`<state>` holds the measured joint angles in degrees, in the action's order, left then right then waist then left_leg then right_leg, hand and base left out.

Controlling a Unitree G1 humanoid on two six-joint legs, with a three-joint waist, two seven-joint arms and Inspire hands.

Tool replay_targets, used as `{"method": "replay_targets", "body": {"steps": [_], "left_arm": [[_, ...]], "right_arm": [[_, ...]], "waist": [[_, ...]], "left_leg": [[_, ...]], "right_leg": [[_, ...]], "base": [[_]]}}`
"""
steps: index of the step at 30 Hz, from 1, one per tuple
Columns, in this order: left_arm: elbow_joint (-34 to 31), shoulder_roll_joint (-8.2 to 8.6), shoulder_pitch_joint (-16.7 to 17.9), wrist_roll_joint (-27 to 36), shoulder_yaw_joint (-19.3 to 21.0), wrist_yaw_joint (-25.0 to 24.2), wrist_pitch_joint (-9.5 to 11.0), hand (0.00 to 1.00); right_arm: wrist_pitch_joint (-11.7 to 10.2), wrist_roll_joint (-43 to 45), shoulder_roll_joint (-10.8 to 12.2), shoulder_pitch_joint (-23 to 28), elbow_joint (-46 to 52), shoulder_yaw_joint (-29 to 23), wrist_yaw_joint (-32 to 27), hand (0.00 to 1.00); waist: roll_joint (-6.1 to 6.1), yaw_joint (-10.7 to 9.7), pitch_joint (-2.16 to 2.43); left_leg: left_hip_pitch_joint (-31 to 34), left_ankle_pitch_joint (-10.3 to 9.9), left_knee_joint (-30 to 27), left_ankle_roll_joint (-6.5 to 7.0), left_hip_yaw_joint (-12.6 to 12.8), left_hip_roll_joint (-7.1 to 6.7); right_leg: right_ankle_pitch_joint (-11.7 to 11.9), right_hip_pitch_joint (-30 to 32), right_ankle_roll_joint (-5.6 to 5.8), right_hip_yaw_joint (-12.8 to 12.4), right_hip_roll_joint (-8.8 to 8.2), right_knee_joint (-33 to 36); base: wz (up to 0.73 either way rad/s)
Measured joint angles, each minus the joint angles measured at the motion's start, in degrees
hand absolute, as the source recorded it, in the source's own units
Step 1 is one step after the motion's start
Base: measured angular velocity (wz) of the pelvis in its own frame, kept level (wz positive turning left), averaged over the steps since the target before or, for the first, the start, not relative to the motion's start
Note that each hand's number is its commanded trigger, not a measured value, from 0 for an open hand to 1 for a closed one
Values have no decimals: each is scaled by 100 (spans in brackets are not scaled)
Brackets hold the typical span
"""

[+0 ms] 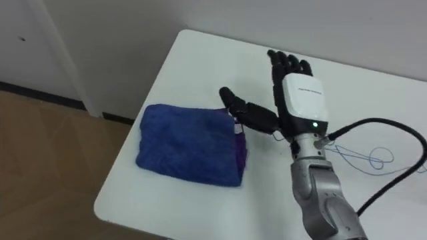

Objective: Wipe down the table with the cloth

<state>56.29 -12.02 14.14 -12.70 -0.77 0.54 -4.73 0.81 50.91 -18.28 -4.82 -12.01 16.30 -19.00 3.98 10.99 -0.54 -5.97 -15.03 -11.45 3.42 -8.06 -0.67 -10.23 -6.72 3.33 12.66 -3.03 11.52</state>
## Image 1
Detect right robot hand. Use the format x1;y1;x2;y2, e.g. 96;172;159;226
218;49;329;142

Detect folded blue towel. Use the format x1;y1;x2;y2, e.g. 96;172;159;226
135;103;248;188

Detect white table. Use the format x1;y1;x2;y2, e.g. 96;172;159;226
93;29;427;240

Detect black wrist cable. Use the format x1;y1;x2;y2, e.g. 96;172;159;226
314;117;427;217

